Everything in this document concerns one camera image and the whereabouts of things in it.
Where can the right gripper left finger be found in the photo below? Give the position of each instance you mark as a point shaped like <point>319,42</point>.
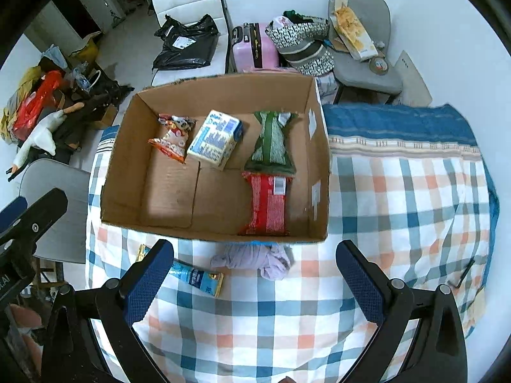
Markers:
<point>71,352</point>

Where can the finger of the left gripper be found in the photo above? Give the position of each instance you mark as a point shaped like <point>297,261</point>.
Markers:
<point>36,220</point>
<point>12,212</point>

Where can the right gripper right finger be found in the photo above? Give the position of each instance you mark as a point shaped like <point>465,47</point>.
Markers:
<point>437,352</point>

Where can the orange panda snack bag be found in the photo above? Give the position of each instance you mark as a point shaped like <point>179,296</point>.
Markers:
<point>175,140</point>

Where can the lilac cloth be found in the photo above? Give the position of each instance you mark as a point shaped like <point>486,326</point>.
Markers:
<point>271,260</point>

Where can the red floral snack bag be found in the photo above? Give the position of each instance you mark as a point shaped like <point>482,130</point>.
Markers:
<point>268,204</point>

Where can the left hand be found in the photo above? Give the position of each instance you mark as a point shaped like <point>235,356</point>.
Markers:
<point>26,320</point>

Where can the grey chair left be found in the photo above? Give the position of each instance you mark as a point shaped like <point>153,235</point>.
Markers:
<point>65,240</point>

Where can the grey chair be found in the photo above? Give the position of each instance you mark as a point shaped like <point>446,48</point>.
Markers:
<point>376,74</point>
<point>65,240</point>

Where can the white goose plush toy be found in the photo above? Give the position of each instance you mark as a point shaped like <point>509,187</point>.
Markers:
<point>41,137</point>

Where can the red plastic bag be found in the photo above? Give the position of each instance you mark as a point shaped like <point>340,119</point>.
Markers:
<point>30,109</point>

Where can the cardboard box with blue print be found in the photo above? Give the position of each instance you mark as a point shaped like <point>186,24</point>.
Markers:
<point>147,191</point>

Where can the blue gold snack tube pack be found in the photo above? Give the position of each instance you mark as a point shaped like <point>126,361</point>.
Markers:
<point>206,281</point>

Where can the plaid checkered tablecloth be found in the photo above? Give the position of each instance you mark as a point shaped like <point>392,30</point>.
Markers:
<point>409,187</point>

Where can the blue white tissue pack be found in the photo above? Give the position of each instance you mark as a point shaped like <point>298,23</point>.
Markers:
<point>216,139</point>

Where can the black plastic bag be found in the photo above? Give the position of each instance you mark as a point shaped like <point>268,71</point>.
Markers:
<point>186,46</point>

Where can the green snack bag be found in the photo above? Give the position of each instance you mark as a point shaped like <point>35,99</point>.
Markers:
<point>270,155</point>

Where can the white chair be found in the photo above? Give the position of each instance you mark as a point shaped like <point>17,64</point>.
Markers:
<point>188,12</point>

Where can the pink suitcase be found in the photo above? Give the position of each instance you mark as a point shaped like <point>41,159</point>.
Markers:
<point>252,48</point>

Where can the patterned tote bag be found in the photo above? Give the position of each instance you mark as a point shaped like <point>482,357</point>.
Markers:
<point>300,40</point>

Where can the grey chair back right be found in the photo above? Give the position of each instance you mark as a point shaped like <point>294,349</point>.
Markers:
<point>376,74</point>

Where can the yellow chips bag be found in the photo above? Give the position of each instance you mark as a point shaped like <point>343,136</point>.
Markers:
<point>353,34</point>

